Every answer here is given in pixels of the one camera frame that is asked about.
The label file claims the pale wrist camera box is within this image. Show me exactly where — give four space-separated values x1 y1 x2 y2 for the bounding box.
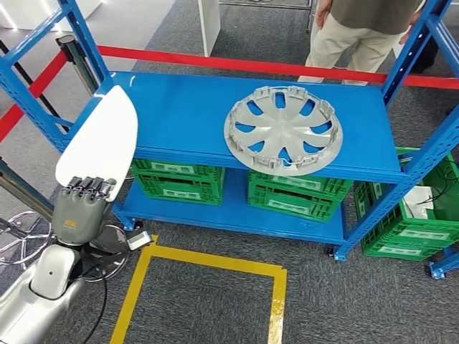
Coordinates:
127 230 153 252

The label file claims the thin black rod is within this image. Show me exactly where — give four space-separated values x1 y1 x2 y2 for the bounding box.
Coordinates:
0 39 72 133

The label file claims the white box in crate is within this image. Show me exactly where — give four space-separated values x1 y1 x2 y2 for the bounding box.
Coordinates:
402 186 435 220

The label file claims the white lit display plinth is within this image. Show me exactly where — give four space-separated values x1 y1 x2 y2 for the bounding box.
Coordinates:
0 0 103 32

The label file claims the white panel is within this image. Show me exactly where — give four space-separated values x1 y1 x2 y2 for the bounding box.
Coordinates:
197 0 221 58

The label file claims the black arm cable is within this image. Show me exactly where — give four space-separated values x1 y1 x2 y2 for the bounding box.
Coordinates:
72 263 108 344

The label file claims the black stool with chrome base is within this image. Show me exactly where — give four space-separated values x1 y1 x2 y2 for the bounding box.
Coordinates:
0 211 51 267

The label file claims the green plastic crate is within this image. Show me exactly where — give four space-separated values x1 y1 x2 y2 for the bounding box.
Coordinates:
130 158 226 190
248 170 354 203
246 187 347 224
353 147 459 241
360 227 459 263
135 176 223 207

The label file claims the black object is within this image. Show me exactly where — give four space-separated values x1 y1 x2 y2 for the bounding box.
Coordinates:
410 37 439 75

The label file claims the person's hand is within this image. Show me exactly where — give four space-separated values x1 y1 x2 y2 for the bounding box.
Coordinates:
315 0 334 29
399 10 421 46

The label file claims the black cables bundle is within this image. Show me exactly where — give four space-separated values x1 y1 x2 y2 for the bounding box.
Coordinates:
416 158 459 207

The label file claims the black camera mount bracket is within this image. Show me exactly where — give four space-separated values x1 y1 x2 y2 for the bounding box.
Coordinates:
80 239 131 279

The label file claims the silver wheel hubcap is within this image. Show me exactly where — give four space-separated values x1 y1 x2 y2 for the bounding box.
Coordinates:
223 85 343 178

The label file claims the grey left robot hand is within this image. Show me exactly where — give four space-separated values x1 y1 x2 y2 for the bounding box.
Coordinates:
51 176 118 248

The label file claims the white curved plastic part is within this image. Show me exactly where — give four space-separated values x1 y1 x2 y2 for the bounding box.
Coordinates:
55 85 139 203

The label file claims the red barrier belt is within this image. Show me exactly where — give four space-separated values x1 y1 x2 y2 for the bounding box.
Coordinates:
97 44 459 91
0 51 69 143

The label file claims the person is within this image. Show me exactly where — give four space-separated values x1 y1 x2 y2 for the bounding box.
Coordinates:
297 0 427 87

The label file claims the blue metal shelf rack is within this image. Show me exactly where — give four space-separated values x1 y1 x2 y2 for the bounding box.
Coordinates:
0 0 459 263
428 249 459 281

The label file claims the chrome barrier stanchion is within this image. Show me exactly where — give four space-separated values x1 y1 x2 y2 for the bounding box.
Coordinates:
0 158 131 282
57 34 99 96

